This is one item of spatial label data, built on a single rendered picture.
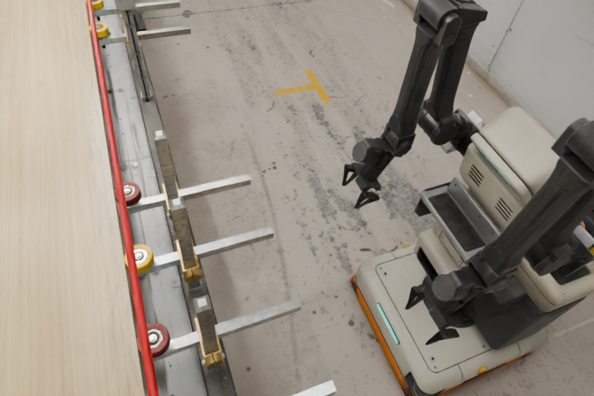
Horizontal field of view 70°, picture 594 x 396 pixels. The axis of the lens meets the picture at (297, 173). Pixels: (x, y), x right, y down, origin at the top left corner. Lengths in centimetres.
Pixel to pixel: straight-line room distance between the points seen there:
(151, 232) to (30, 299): 52
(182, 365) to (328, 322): 93
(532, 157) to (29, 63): 187
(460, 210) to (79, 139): 130
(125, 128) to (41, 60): 42
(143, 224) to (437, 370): 130
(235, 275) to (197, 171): 74
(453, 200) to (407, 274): 78
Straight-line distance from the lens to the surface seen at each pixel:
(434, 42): 103
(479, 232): 135
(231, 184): 155
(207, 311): 103
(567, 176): 83
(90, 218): 146
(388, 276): 207
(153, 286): 161
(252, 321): 131
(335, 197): 261
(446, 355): 201
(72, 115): 181
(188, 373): 149
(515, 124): 118
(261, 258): 234
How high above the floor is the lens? 204
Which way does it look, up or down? 49 degrees down
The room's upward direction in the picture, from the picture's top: 8 degrees clockwise
